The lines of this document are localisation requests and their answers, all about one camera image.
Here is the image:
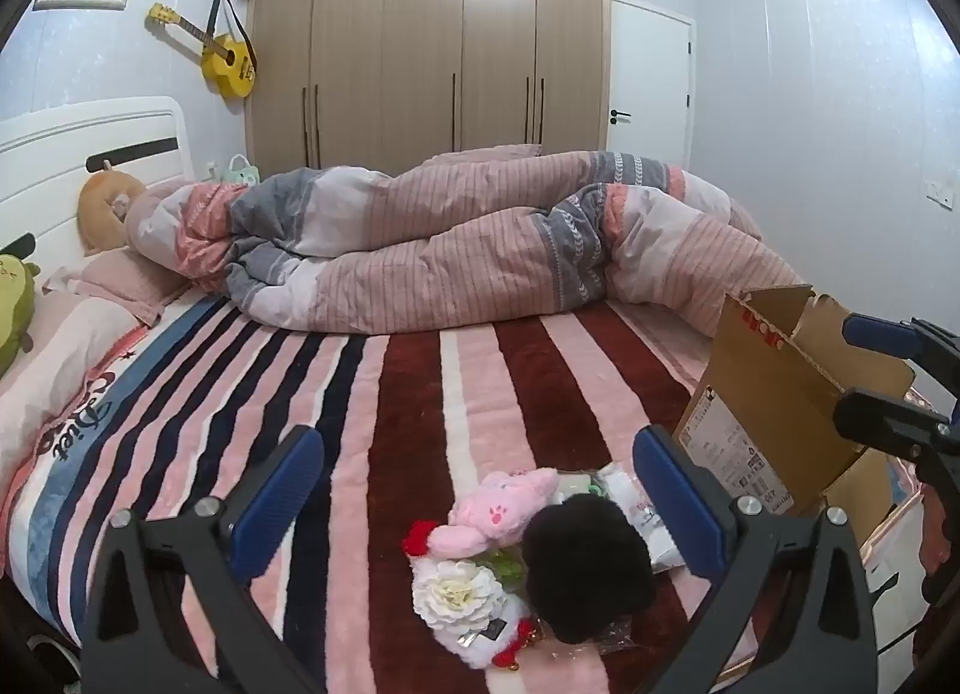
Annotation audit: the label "green white bag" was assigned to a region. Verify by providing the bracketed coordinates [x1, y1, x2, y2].
[206, 154, 262, 184]

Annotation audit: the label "white bed headboard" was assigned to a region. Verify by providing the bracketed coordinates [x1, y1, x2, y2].
[0, 96, 197, 268]

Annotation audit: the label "striped pink grey quilt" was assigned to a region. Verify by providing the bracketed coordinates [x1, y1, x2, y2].
[124, 145, 809, 339]

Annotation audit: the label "green avocado plush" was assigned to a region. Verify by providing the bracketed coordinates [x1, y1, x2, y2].
[0, 233, 37, 376]

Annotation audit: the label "yellow guitar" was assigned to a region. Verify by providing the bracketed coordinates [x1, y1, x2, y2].
[146, 0, 258, 99]

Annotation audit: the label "wooden wardrobe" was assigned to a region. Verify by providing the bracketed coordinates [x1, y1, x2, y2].
[244, 0, 612, 174]

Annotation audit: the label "red fabric flower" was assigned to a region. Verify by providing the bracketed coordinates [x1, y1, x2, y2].
[403, 520, 441, 558]

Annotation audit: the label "white artificial flower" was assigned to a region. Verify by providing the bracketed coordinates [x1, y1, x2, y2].
[412, 548, 526, 629]

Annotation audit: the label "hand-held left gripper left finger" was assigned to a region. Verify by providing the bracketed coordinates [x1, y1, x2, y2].
[81, 425, 325, 694]

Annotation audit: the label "white plush toy red bows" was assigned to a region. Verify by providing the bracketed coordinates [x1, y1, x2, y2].
[439, 600, 537, 671]

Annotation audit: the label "pink plush bunny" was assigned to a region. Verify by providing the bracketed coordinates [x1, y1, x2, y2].
[448, 467, 560, 561]

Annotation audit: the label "clear plastic packet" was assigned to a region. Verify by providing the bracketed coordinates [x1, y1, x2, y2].
[596, 615, 657, 659]

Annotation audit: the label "brown round cushion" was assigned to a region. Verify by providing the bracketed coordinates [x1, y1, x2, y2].
[77, 160, 151, 253]

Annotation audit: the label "striped plush blanket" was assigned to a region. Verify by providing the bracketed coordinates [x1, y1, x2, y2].
[0, 289, 796, 694]

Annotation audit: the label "brown cardboard box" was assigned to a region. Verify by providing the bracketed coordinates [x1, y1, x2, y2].
[673, 285, 917, 545]

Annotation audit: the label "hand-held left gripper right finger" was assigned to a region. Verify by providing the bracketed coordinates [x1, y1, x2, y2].
[632, 425, 878, 694]

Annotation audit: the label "white door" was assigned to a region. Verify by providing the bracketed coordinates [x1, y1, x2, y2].
[607, 0, 697, 166]

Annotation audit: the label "black fluffy ball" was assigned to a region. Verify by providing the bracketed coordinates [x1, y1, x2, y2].
[521, 493, 655, 646]

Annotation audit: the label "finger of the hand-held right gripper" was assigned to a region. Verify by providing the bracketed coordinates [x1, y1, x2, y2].
[834, 386, 960, 459]
[841, 314, 960, 366]

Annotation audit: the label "white pink pillow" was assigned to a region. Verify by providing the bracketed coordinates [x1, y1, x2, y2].
[0, 289, 147, 455]

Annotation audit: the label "white plastic packet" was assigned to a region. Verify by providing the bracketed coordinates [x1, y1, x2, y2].
[600, 461, 682, 575]

